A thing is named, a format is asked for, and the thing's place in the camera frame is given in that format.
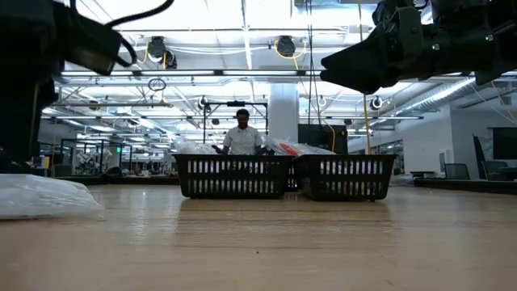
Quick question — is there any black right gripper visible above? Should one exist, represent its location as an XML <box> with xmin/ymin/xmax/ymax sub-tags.
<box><xmin>320</xmin><ymin>0</ymin><xmax>438</xmax><ymax>95</ymax></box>

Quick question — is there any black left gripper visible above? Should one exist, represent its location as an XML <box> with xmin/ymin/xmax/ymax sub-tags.
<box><xmin>0</xmin><ymin>75</ymin><xmax>60</xmax><ymax>175</ymax></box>

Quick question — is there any clear vanity pack bag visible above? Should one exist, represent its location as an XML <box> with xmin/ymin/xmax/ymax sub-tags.
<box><xmin>172</xmin><ymin>138</ymin><xmax>221</xmax><ymax>156</ymax></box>
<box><xmin>0</xmin><ymin>173</ymin><xmax>105</xmax><ymax>221</ymax></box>

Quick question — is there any black background monitor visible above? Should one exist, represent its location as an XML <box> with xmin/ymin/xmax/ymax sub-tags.
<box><xmin>297</xmin><ymin>123</ymin><xmax>349</xmax><ymax>154</ymax></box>

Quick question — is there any white building pillar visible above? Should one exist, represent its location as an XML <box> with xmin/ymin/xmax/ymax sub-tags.
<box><xmin>267</xmin><ymin>82</ymin><xmax>301</xmax><ymax>142</ymax></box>

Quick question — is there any black plastic mesh basket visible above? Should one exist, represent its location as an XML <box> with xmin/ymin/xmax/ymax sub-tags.
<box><xmin>172</xmin><ymin>153</ymin><xmax>295</xmax><ymax>200</ymax></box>
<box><xmin>296</xmin><ymin>153</ymin><xmax>397</xmax><ymax>203</ymax></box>

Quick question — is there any grey mesh chair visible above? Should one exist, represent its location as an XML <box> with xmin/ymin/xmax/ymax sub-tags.
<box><xmin>443</xmin><ymin>162</ymin><xmax>472</xmax><ymax>182</ymax></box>

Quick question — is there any person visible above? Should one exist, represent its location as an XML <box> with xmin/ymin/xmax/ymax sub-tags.
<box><xmin>212</xmin><ymin>108</ymin><xmax>271</xmax><ymax>157</ymax></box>

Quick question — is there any black low table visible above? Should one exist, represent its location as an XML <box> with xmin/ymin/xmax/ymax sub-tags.
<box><xmin>414</xmin><ymin>177</ymin><xmax>517</xmax><ymax>196</ymax></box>

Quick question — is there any black ceiling cable reel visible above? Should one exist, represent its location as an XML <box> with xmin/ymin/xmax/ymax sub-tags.
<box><xmin>145</xmin><ymin>35</ymin><xmax>179</xmax><ymax>70</ymax></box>
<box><xmin>275</xmin><ymin>35</ymin><xmax>297</xmax><ymax>58</ymax></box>

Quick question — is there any orange hanging cable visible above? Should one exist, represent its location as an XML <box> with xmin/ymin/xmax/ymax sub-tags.
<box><xmin>326</xmin><ymin>123</ymin><xmax>337</xmax><ymax>154</ymax></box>

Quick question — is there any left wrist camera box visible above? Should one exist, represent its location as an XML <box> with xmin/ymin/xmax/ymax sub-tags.
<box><xmin>62</xmin><ymin>11</ymin><xmax>125</xmax><ymax>77</ymax></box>

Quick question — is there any black background rig frame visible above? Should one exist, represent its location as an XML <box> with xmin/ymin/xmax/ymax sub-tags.
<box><xmin>203</xmin><ymin>100</ymin><xmax>269</xmax><ymax>157</ymax></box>

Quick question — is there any hanging black cable coil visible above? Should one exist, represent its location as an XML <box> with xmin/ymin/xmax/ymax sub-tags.
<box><xmin>147</xmin><ymin>77</ymin><xmax>167</xmax><ymax>93</ymax></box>

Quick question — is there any black wall monitor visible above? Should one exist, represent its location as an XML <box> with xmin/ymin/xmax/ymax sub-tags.
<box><xmin>491</xmin><ymin>126</ymin><xmax>517</xmax><ymax>162</ymax></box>

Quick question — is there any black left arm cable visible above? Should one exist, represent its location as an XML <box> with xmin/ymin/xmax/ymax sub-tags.
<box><xmin>70</xmin><ymin>0</ymin><xmax>176</xmax><ymax>69</ymax></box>

